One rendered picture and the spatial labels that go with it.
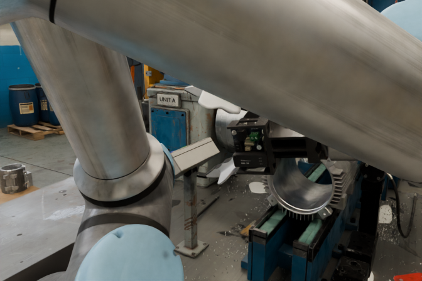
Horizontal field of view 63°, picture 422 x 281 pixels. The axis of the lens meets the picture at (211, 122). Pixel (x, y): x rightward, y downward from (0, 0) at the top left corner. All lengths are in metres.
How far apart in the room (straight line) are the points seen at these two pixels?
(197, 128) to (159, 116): 0.17
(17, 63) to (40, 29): 6.38
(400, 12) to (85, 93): 0.29
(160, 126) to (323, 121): 1.20
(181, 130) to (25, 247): 0.62
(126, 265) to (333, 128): 0.28
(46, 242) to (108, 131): 0.75
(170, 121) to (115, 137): 0.95
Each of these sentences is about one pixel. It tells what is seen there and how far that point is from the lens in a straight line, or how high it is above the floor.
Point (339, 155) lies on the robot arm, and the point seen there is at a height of 1.19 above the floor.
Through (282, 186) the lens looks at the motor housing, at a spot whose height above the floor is 0.97.
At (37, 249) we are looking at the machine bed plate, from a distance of 1.06.
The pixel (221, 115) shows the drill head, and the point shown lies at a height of 1.08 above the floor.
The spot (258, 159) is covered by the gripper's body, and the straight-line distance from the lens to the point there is 0.45.
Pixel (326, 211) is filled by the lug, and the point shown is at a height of 0.96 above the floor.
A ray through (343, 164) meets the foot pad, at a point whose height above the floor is 1.07.
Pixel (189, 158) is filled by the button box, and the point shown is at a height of 1.06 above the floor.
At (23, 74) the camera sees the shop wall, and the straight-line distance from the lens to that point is 6.74.
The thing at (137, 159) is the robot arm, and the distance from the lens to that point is 0.41.
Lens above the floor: 1.32
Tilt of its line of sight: 13 degrees down
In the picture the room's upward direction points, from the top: straight up
